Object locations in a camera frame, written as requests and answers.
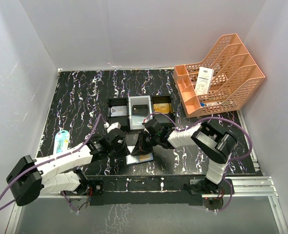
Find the white paper receipt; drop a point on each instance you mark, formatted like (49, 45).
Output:
(203, 81)

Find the silver credit card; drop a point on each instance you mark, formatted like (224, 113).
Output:
(118, 111)

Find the black card holder wallet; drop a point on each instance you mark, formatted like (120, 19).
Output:
(130, 160)

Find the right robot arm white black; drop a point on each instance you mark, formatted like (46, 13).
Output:
(216, 143)

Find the black left bin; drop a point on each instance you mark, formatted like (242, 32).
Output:
(124, 121)

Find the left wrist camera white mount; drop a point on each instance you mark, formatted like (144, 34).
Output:
(110, 127)

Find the black right bin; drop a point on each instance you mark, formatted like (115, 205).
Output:
(167, 120)

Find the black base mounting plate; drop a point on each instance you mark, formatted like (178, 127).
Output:
(153, 189)

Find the gold credit card in bin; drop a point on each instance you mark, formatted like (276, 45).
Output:
(162, 107)

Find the orange plastic desk organizer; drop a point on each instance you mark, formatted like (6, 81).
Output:
(236, 76)

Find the white middle bin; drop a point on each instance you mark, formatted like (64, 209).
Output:
(136, 121)

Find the black bin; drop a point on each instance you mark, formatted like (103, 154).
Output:
(167, 120)
(124, 121)

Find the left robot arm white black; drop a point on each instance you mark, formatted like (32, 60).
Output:
(53, 174)

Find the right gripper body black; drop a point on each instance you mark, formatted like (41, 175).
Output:
(154, 139)

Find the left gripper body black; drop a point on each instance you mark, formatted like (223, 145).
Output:
(120, 149)

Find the small label box in organizer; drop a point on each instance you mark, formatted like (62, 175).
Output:
(214, 104)

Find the gold credit card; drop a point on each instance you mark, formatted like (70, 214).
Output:
(162, 107)
(145, 158)

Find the blue white packaged item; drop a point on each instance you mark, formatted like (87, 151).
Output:
(61, 141)

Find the black credit card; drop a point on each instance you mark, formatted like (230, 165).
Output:
(140, 110)

